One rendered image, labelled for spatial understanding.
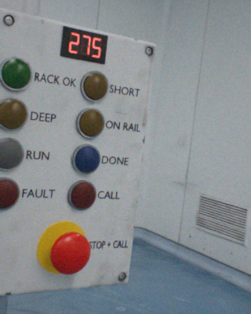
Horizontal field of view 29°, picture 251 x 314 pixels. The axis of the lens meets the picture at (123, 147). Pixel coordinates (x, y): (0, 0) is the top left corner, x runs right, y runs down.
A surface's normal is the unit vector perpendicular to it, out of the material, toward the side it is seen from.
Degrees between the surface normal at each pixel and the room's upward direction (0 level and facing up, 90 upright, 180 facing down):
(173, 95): 90
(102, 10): 90
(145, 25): 90
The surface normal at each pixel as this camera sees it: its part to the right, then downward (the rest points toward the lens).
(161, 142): -0.84, -0.07
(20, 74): 0.56, 0.13
